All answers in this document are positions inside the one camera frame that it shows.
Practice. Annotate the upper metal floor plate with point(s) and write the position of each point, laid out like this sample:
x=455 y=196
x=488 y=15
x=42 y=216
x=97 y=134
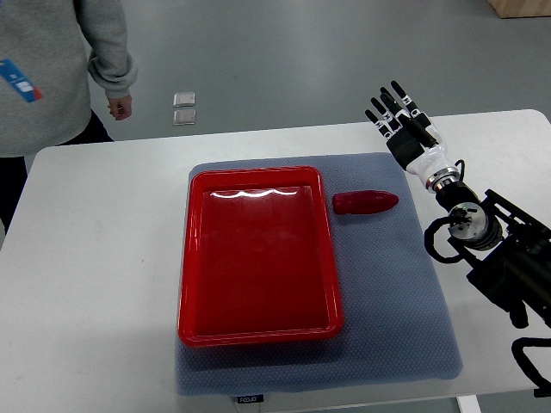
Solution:
x=183 y=99

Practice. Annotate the lower metal floor plate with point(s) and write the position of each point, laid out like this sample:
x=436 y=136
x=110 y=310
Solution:
x=184 y=117

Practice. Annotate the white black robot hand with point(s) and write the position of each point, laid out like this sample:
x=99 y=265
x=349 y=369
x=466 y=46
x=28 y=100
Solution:
x=412 y=138

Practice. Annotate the metal floor plate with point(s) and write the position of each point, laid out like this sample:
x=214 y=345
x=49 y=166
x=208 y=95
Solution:
x=184 y=117
x=183 y=99

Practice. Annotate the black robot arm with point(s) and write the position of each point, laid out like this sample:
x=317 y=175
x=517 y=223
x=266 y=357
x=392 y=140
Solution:
x=507 y=250

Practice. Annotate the grey sweatshirt person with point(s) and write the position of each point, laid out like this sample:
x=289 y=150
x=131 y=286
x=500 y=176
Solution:
x=58 y=47

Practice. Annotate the person's bare hand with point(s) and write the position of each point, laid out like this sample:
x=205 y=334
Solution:
x=121 y=108

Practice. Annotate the wooden box corner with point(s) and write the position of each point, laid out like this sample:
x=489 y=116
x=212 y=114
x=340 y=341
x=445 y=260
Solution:
x=521 y=8

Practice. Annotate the red plastic tray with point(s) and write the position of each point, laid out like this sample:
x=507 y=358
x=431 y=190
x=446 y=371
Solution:
x=258 y=260

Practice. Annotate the red pepper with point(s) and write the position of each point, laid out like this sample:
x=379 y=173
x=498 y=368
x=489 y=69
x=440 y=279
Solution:
x=363 y=202

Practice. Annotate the grey honeycomb mat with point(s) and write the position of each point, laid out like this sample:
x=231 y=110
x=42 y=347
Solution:
x=396 y=322

